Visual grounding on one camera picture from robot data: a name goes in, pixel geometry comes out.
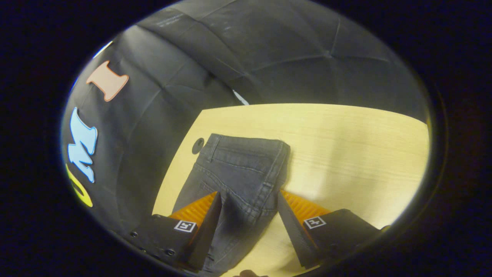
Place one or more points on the black backdrop cloth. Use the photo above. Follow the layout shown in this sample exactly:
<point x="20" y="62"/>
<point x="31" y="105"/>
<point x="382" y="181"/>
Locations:
<point x="269" y="57"/>

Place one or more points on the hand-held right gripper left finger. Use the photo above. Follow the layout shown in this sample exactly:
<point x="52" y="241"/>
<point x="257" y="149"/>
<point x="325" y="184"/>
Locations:
<point x="207" y="238"/>

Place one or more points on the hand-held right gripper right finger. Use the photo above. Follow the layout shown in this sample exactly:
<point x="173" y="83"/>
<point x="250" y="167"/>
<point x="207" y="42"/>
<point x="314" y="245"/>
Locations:
<point x="294" y="238"/>

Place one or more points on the dark grey jeans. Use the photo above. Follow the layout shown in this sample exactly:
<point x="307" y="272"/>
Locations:
<point x="242" y="169"/>

